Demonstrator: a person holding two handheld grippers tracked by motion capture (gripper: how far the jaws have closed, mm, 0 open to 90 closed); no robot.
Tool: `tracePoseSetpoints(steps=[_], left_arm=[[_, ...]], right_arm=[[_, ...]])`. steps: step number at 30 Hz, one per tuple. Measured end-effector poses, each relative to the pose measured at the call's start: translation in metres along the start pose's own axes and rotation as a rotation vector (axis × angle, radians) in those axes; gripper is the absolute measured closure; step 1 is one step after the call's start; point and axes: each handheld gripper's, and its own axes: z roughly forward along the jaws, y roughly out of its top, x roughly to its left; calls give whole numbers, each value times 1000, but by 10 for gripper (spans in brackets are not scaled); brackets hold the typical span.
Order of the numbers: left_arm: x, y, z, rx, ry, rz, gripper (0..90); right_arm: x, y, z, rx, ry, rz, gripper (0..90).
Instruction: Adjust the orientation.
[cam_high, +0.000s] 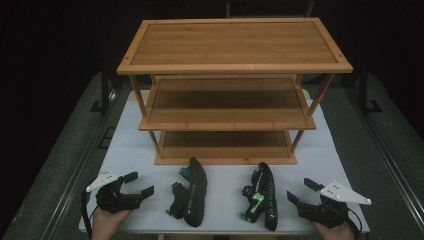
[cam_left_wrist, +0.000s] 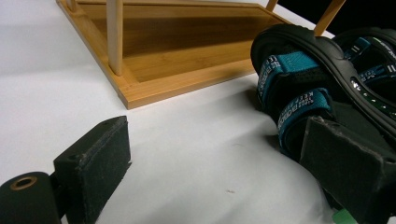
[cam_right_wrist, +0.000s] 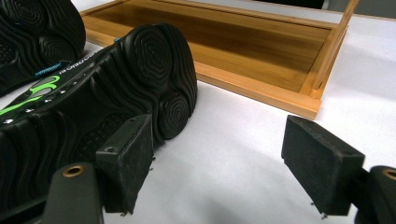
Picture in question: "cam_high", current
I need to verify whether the black sandal with green accents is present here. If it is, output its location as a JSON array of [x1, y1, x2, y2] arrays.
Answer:
[[239, 161, 279, 233], [165, 156, 208, 228]]

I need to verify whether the three-tier wooden shelf rack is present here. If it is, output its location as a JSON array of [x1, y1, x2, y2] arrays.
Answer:
[[116, 17, 354, 167]]

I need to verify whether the black cable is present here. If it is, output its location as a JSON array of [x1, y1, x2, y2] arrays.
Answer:
[[80, 191, 99, 240], [346, 206, 363, 236]]

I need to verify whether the black metal stand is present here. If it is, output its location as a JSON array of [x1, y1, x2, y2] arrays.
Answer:
[[357, 61, 384, 117], [89, 61, 117, 117]]

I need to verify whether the person's right hand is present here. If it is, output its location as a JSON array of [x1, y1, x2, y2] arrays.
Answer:
[[312, 219, 356, 240]]

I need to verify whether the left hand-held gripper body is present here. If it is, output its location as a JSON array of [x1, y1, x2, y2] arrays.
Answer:
[[85, 167, 145, 215]]

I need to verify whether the dark flat bracket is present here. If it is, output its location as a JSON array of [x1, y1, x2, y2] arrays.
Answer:
[[97, 126, 117, 150]]

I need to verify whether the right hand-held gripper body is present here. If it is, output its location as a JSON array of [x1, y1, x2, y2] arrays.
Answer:
[[295, 180, 373, 230]]

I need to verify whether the person's left hand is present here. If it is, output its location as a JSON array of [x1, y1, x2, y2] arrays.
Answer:
[[90, 208, 135, 240]]

